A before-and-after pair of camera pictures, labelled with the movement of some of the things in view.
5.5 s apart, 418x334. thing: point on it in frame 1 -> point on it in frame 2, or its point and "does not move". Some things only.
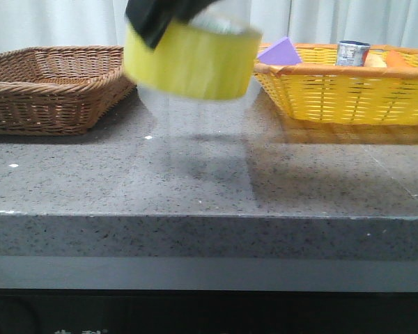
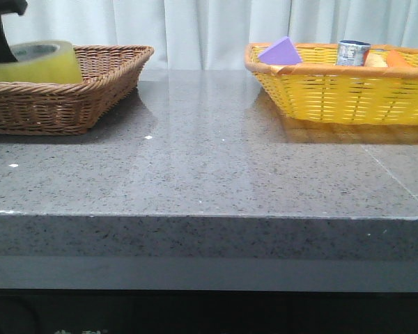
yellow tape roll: x=194 y=58 -> x=42 y=61
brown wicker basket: x=60 y=90 does not move
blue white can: x=351 y=53 does not move
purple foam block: x=283 y=52 does not move
